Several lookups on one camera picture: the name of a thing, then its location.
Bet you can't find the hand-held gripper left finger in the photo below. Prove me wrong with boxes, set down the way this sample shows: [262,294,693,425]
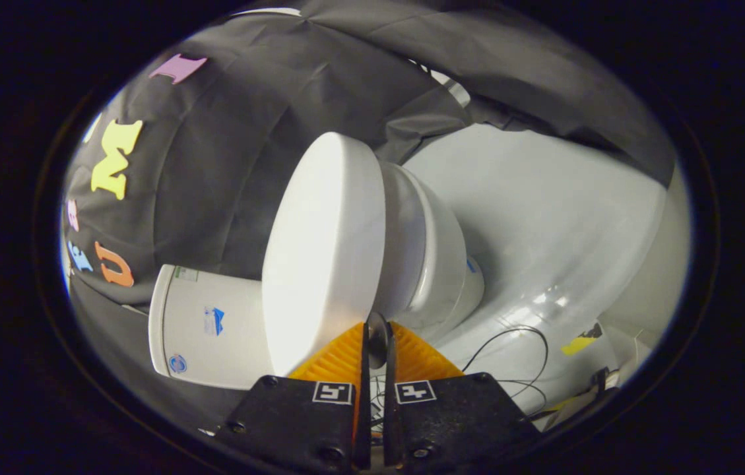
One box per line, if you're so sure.
[214,321,373,473]

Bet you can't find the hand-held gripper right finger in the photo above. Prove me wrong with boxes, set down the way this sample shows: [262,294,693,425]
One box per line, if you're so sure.
[382,321,541,470]

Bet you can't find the white toilet lid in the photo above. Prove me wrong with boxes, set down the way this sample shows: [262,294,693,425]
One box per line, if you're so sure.
[261,132,393,378]

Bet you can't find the yellow black floor sticker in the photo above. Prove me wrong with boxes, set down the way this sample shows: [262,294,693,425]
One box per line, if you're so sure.
[560,323,604,357]

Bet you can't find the black backdrop cloth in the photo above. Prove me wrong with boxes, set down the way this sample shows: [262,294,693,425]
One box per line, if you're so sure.
[62,0,676,436]

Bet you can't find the thin black cable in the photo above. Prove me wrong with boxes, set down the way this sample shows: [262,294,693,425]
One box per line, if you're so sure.
[461,325,550,418]

